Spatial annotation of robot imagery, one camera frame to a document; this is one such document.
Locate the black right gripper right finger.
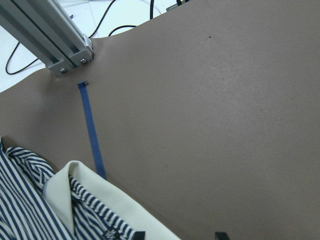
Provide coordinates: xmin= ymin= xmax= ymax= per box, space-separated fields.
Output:
xmin=214 ymin=231 xmax=229 ymax=240

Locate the aluminium frame profile post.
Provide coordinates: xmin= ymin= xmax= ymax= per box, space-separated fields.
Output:
xmin=0 ymin=0 xmax=94 ymax=76

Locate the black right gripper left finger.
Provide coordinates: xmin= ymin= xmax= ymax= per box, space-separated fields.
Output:
xmin=133 ymin=231 xmax=146 ymax=240

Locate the black desk cable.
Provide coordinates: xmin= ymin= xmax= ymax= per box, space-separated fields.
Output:
xmin=5 ymin=0 xmax=138 ymax=75

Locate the striped polo shirt white collar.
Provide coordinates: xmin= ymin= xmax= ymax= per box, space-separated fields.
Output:
xmin=0 ymin=147 xmax=177 ymax=240

